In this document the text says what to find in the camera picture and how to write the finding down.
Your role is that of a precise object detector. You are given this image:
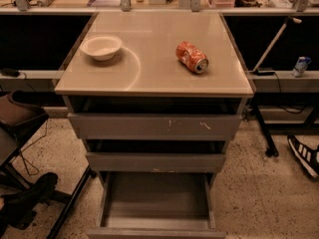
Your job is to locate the black power adapter right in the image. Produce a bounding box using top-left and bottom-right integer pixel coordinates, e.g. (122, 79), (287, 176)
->
(255, 68), (275, 76)

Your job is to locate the grey middle drawer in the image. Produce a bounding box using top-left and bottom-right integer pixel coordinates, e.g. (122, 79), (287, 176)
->
(86, 152), (225, 173)

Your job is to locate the black office chair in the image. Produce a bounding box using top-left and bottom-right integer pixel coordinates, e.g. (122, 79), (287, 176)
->
(0, 90), (73, 204)

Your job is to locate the black table leg right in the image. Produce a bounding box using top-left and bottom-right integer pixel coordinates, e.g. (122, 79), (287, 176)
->
(253, 105), (279, 157)

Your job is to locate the white blue bottle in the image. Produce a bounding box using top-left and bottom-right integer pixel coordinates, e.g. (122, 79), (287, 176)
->
(292, 57), (312, 78)

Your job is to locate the grey drawer cabinet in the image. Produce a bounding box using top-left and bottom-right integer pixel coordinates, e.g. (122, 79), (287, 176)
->
(54, 10), (256, 184)

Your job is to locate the grey leaning rod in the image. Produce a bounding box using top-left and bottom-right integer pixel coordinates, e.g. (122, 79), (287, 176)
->
(251, 16), (302, 74)

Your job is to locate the black white striped sneaker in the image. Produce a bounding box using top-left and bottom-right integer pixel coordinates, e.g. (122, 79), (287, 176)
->
(287, 135), (319, 179)

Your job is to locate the white bowl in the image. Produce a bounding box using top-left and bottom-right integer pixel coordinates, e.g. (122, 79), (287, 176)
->
(80, 35), (123, 61)

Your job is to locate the grey top drawer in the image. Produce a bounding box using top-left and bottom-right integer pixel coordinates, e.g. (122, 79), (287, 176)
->
(69, 113), (241, 140)

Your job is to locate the black diagonal floor bar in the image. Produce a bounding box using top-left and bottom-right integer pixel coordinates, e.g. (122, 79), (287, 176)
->
(46, 166), (96, 239)

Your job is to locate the black power adapter left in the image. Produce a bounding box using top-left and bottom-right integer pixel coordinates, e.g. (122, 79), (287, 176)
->
(0, 68), (20, 78)

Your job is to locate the grey open bottom drawer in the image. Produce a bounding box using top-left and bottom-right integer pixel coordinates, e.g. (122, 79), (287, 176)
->
(87, 172), (225, 239)

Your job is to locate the black power adapter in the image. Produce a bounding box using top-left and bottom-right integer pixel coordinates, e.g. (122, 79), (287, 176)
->
(0, 68), (20, 78)
(255, 68), (275, 76)

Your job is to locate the orange soda can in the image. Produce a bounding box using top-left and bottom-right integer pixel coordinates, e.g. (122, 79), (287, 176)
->
(175, 41), (209, 74)

